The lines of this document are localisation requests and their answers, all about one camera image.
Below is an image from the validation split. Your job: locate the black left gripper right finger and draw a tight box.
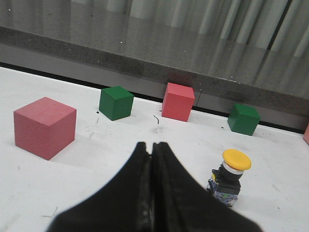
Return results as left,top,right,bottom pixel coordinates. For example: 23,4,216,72
151,142,262,232

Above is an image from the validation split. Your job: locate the pink plastic bin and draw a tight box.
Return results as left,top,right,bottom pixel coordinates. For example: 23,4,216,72
303,124,309,144

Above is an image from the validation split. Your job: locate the green cube near bin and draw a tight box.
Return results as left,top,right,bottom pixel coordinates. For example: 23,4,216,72
227,103,261,136

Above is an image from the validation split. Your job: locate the yellow push button switch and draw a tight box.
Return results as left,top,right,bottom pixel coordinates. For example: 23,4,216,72
207,149,252,207

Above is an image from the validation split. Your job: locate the large pink cube far left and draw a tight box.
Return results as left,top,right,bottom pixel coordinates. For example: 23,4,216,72
14,97,77,160

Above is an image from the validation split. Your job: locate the green cube far left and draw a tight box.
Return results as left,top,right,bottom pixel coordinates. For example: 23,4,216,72
99,86,134,121

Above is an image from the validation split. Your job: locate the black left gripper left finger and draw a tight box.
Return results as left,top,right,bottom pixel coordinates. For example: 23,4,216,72
47,142,152,232

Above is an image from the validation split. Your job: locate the grey stone counter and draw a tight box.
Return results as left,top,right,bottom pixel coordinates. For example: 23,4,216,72
0,0,309,131

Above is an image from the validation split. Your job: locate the pink cube near bin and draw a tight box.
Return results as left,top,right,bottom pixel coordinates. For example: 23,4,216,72
162,83,195,122

